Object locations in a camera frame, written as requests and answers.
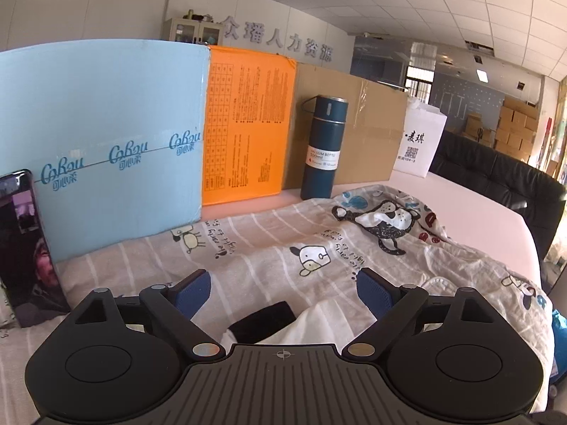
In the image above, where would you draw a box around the white shirt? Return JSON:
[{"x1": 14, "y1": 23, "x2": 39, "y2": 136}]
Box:
[{"x1": 221, "y1": 298, "x2": 376, "y2": 351}]

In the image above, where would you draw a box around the cartoon print grey bedsheet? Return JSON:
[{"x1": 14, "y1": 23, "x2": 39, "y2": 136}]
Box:
[{"x1": 1, "y1": 185, "x2": 555, "y2": 424}]

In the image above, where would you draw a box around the black smartphone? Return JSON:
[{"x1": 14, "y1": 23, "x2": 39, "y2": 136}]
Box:
[{"x1": 1, "y1": 170, "x2": 70, "y2": 327}]

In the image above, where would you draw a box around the brown cardboard box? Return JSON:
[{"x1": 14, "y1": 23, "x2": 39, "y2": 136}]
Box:
[{"x1": 282, "y1": 63, "x2": 408, "y2": 189}]

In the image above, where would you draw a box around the dark blue vacuum bottle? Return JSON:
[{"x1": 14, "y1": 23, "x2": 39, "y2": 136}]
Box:
[{"x1": 300, "y1": 95, "x2": 348, "y2": 200}]

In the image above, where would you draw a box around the black leather sofa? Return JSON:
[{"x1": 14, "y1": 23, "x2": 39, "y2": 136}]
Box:
[{"x1": 430, "y1": 131, "x2": 566, "y2": 259}]

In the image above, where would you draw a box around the large light blue box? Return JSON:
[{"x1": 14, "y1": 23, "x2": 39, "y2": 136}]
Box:
[{"x1": 1, "y1": 39, "x2": 210, "y2": 261}]

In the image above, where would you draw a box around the white paper shopping bag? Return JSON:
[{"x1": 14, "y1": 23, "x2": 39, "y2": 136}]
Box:
[{"x1": 393, "y1": 97, "x2": 447, "y2": 177}]

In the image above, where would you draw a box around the stack of cardboard boxes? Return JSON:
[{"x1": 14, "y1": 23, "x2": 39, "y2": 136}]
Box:
[{"x1": 462, "y1": 96, "x2": 544, "y2": 165}]

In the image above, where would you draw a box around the orange cardboard box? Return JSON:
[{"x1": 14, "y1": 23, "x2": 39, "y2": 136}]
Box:
[{"x1": 202, "y1": 46, "x2": 297, "y2": 206}]

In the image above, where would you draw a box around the glass door wall cabinet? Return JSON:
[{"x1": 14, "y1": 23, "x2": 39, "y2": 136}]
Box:
[{"x1": 162, "y1": 18, "x2": 224, "y2": 46}]

